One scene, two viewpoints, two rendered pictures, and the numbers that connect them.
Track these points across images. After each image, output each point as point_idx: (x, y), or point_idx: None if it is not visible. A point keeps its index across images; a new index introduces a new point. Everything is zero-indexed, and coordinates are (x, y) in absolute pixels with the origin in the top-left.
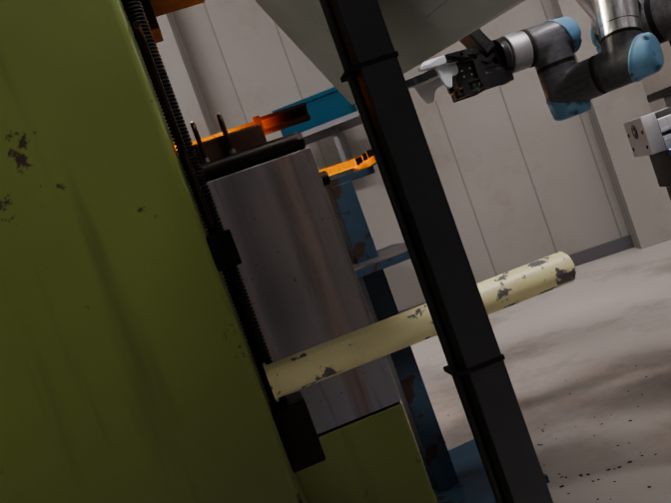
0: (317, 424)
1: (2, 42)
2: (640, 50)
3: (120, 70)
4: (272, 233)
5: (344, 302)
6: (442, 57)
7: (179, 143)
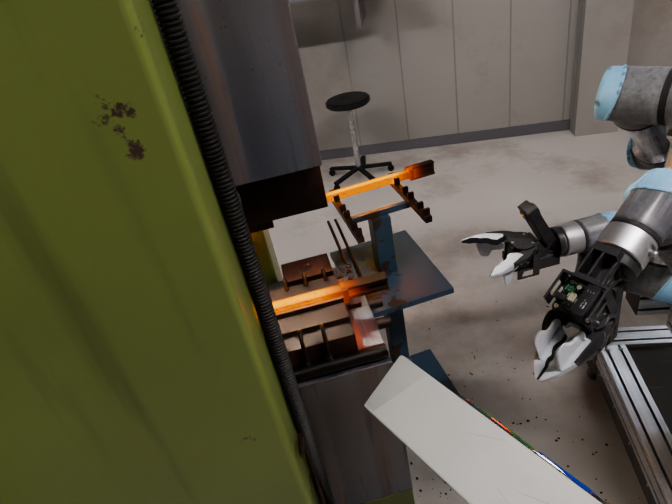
0: (356, 501)
1: (189, 479)
2: (670, 293)
3: (285, 485)
4: (350, 412)
5: (391, 445)
6: (512, 266)
7: (315, 482)
